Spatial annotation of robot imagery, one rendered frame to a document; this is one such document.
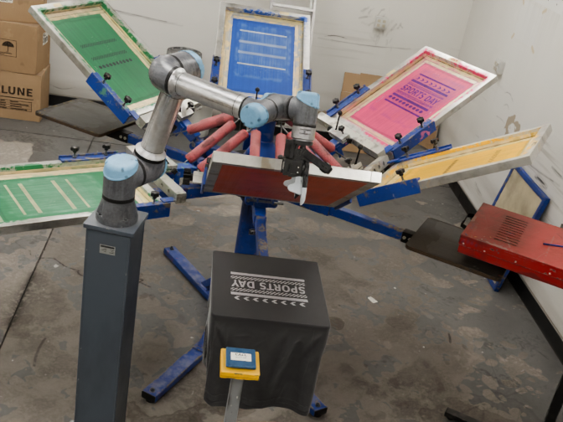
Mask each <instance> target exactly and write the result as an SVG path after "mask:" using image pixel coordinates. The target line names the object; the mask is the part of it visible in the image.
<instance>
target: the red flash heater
mask: <svg viewBox="0 0 563 422"><path fill-rule="evenodd" d="M458 243H459V246H458V249H457V252H459V253H462V254H464V255H468V256H471V257H473V258H476V259H478V260H482V261H485V262H488V263H489V264H492V265H496V266H499V267H502V268H504V269H506V270H511V271H513V272H516V273H518V274H521V275H525V276H528V277H529V278H532V279H535V280H539V281H542V282H544V283H546V284H549V285H552V286H556V287H558V288H561V289H563V247H558V246H552V245H546V244H543V243H547V244H557V245H563V228H560V227H557V226H554V225H552V224H547V223H544V222H541V221H539V220H536V219H532V218H529V217H526V216H524V215H521V214H517V213H514V212H511V211H508V210H506V209H503V208H498V207H495V206H493V205H490V204H487V203H483V204H482V205H481V207H480V208H479V210H478V211H477V212H476V213H475V215H474V216H473V218H472V220H471V221H470V222H469V224H468V225H467V227H466V228H465V229H464V230H463V232H462V233H461V235H460V239H459V241H458Z"/></svg>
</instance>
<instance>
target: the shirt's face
mask: <svg viewBox="0 0 563 422"><path fill-rule="evenodd" d="M231 271H238V272H245V273H253V274H261V275H275V276H283V277H291V278H299V279H304V282H305V287H306V292H307V301H308V306H309V307H304V306H289V305H280V304H272V303H264V302H256V301H241V300H233V299H231V280H230V272H231ZM213 313H214V314H215V315H221V316H229V317H245V318H254V319H261V320H270V321H279V322H294V323H302V324H310V325H319V326H329V321H328V314H327V310H326V306H325V301H324V297H323V289H322V286H321V281H320V277H319V273H318V265H317V262H313V261H305V260H291V259H284V258H277V257H269V256H261V255H248V254H240V253H232V252H224V251H217V250H215V251H214V289H213Z"/></svg>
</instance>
